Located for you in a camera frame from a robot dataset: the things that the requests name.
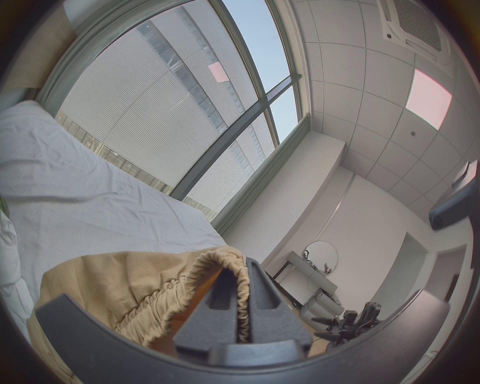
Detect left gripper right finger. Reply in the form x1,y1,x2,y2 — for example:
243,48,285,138
245,257,312,358

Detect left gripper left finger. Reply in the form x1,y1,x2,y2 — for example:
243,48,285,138
173,267,238,356

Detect beige shorts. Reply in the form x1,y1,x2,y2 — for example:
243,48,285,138
27,245,253,384

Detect white dressing table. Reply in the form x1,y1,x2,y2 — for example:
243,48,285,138
286,250,339,301

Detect white garment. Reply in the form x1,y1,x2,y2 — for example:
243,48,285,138
0,214,35,331

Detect window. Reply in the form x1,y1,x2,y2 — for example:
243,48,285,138
37,0,313,236

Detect square ceiling light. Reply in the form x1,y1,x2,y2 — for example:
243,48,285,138
405,68,453,131

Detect ceiling air conditioner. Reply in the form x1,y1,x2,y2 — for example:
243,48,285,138
377,0,453,67

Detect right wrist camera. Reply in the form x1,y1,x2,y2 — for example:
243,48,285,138
362,301,383,323

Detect round wall mirror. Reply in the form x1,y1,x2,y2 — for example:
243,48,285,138
305,241,338,277

